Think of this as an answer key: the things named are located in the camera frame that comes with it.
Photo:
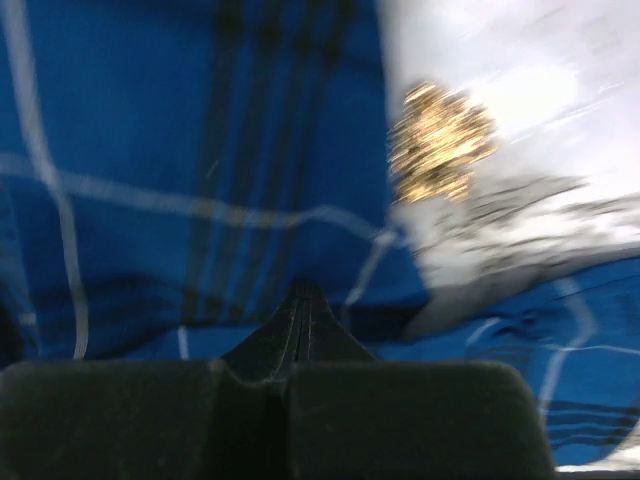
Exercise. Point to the blue plaid shirt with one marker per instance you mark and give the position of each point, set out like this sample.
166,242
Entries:
168,167

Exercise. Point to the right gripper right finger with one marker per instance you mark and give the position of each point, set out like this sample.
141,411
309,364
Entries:
384,420

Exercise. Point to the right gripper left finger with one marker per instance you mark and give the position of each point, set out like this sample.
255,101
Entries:
222,418

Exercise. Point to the small gold pink brooch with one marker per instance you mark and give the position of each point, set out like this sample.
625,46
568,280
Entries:
433,145

